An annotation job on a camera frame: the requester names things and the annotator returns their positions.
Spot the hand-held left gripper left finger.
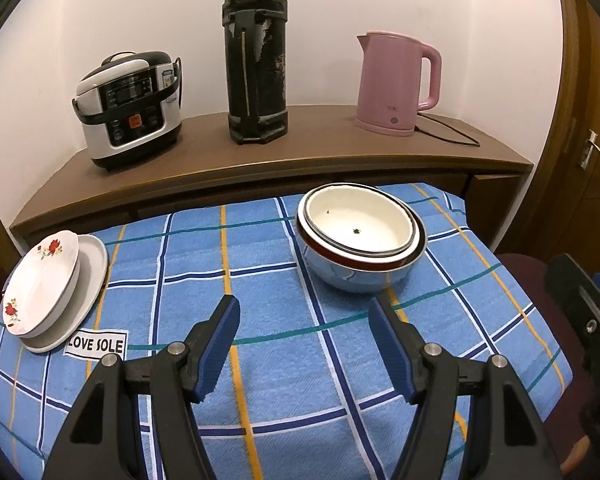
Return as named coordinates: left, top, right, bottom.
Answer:
left=42, top=294, right=242, bottom=480

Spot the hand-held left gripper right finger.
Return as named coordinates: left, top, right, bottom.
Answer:
left=369, top=296, right=563, bottom=480

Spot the stainless steel bowl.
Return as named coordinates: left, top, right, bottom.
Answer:
left=295, top=183, right=428, bottom=293

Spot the pink bowl white rim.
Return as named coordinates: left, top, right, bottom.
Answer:
left=296, top=183, right=427, bottom=272

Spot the cream enamel bowl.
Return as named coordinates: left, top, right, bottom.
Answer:
left=302, top=187, right=418, bottom=256

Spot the plain white plate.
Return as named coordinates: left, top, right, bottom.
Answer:
left=22, top=234, right=109, bottom=353

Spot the red flower white plate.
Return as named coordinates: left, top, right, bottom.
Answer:
left=2, top=230, right=81, bottom=338

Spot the blue checked cloth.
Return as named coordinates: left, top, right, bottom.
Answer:
left=0, top=182, right=576, bottom=480

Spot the white cloth label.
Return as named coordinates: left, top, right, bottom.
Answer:
left=64, top=329, right=129, bottom=361

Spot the brown wooden sideboard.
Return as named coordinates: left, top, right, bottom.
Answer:
left=9, top=105, right=535, bottom=248

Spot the silver black rice cooker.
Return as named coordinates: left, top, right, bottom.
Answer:
left=71, top=50, right=185, bottom=171

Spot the pink electric kettle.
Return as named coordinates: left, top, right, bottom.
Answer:
left=355, top=31, right=442, bottom=136

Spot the tall black thermos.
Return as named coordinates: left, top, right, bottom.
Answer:
left=223, top=0, right=289, bottom=145

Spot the metal door handle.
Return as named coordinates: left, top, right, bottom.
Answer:
left=580, top=129, right=600, bottom=168

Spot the black kettle cable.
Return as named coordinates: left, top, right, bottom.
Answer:
left=414, top=112, right=481, bottom=148

